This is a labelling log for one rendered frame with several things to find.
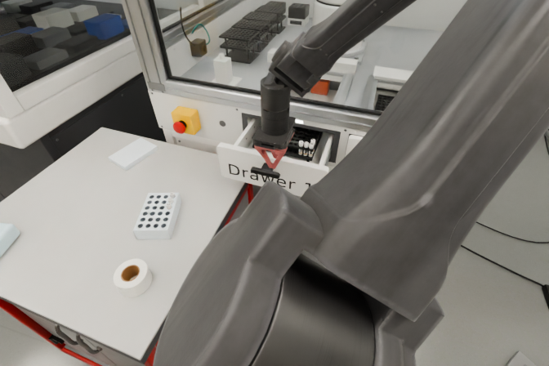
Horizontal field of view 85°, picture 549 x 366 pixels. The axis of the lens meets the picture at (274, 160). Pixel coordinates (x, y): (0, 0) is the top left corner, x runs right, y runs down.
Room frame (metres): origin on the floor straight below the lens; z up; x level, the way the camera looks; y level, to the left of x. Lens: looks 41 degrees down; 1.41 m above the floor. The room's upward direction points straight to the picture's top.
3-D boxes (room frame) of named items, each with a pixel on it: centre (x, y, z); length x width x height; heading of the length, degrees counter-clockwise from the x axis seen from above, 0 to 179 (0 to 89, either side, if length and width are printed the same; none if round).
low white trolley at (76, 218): (0.55, 0.45, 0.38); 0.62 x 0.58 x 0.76; 71
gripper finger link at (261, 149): (0.51, 0.00, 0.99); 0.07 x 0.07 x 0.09; 72
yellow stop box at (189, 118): (0.79, 0.28, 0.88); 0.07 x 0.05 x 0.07; 71
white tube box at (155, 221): (0.50, 0.30, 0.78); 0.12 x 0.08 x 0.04; 1
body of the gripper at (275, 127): (0.52, 0.00, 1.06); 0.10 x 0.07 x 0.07; 162
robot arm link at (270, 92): (0.52, 0.00, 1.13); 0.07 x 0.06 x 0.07; 170
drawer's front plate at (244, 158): (0.56, 0.01, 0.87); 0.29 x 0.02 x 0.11; 71
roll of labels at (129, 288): (0.33, 0.31, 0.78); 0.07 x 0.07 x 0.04
